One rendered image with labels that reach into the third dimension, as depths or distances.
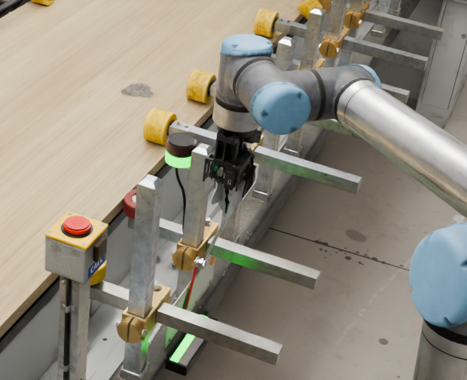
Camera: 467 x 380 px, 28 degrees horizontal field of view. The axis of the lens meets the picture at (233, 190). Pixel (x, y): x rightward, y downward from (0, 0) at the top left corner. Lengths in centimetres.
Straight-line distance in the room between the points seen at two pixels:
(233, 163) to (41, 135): 66
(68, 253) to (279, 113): 43
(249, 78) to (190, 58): 110
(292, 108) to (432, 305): 53
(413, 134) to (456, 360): 40
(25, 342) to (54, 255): 51
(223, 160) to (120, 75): 88
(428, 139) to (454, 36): 296
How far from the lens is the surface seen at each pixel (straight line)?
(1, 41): 273
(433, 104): 452
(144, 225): 168
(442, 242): 114
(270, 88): 156
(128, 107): 242
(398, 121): 149
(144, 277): 175
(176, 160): 188
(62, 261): 142
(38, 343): 197
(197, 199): 192
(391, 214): 383
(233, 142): 172
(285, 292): 331
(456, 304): 113
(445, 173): 138
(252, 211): 243
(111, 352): 210
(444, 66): 444
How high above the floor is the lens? 206
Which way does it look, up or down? 33 degrees down
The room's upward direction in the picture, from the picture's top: 8 degrees clockwise
